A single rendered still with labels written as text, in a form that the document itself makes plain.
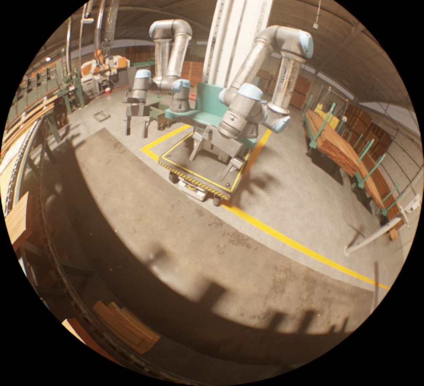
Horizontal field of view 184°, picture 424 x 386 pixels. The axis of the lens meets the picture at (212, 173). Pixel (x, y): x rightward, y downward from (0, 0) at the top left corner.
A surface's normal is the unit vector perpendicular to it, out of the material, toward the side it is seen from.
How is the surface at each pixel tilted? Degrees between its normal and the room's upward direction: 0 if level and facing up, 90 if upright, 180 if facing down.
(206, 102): 90
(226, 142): 67
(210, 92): 90
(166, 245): 0
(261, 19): 90
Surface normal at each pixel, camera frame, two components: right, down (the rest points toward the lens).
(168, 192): 0.17, -0.67
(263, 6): -0.43, 0.62
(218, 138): -0.39, 0.27
